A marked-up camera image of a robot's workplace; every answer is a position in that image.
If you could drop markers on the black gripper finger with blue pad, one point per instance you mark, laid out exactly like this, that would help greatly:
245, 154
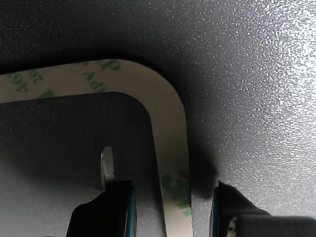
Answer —
222, 205

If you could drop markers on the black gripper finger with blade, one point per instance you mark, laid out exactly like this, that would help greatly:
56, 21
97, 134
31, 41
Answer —
103, 212

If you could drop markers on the dark gray flat plate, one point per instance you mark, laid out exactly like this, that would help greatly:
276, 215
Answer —
247, 74

